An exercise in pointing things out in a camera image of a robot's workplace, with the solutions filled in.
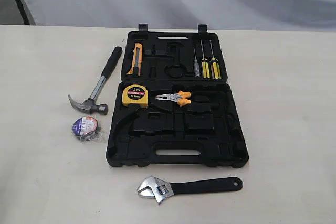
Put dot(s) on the black plastic tool case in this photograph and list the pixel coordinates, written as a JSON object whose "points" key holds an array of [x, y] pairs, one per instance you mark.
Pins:
{"points": [[207, 131]]}

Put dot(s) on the claw hammer black handle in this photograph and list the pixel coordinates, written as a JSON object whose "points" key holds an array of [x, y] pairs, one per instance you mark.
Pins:
{"points": [[89, 106]]}

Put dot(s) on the black electrical tape roll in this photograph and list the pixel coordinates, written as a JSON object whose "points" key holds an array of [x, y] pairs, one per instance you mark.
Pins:
{"points": [[87, 128]]}

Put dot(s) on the adjustable wrench black handle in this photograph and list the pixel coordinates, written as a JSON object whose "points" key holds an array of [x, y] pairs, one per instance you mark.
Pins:
{"points": [[160, 190]]}

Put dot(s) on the yellow tape measure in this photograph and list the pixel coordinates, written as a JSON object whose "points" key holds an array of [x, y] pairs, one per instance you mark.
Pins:
{"points": [[135, 94]]}

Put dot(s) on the orange utility knife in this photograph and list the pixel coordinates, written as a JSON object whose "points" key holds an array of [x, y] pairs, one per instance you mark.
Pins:
{"points": [[135, 69]]}

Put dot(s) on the clear voltage tester screwdriver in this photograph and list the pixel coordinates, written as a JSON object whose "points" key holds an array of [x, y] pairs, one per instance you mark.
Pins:
{"points": [[196, 65]]}

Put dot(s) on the yellow black screwdriver left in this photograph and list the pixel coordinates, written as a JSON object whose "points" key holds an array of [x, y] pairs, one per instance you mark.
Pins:
{"points": [[205, 66]]}

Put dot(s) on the yellow black screwdriver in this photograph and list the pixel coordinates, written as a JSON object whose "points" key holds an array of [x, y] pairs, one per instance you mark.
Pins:
{"points": [[215, 69], [205, 66]]}

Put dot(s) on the yellow black screwdriver right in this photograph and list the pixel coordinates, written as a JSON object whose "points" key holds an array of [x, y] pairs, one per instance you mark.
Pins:
{"points": [[215, 69]]}

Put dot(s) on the pliers with orange handles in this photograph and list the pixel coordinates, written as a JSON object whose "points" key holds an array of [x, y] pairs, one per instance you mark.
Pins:
{"points": [[182, 98]]}

